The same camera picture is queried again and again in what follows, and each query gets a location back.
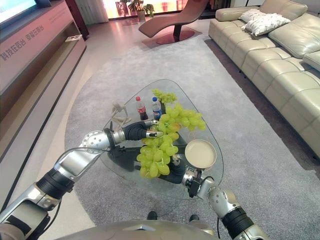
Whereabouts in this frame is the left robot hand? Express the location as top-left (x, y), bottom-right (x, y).
top-left (123, 119), bottom-right (165, 142)

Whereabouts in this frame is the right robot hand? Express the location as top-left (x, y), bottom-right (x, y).
top-left (171, 154), bottom-right (201, 183)

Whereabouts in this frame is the round beige plate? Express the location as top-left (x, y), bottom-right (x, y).
top-left (184, 139), bottom-right (217, 173)

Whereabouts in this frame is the large green grape bunch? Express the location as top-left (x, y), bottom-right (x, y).
top-left (136, 103), bottom-right (207, 180)

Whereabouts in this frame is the cola bottle with red label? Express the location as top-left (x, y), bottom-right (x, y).
top-left (135, 96), bottom-right (149, 122)

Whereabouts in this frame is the wooden mannequin figure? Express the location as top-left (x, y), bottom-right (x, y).
top-left (109, 100), bottom-right (132, 132)

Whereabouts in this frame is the black table base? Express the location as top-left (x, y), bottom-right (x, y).
top-left (106, 138), bottom-right (186, 185)

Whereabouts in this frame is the cola bottle with blue label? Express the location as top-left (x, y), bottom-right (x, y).
top-left (151, 96), bottom-right (162, 121)

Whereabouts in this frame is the small green grape bunch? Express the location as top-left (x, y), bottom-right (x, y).
top-left (151, 88), bottom-right (178, 105)

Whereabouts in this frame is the glass coffee table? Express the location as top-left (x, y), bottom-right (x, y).
top-left (101, 79), bottom-right (225, 201)

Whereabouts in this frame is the silver robot torso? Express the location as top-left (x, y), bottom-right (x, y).
top-left (53, 219), bottom-right (219, 240)

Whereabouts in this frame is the grey rug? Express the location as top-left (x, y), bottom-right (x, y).
top-left (64, 31), bottom-right (320, 240)

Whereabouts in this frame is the brown lounge chair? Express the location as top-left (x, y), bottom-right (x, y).
top-left (138, 0), bottom-right (204, 45)

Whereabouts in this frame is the long tv cabinet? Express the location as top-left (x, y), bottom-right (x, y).
top-left (0, 0), bottom-right (88, 163)

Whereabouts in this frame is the potted green plant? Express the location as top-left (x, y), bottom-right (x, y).
top-left (127, 0), bottom-right (156, 22)

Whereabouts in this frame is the beige leather sofa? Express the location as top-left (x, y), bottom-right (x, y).
top-left (208, 0), bottom-right (320, 161)

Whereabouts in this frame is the white patterned pillow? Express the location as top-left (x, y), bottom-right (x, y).
top-left (238, 8), bottom-right (266, 24)
top-left (241, 12), bottom-right (293, 37)

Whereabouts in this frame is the television screen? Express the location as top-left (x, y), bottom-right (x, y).
top-left (0, 0), bottom-right (38, 25)

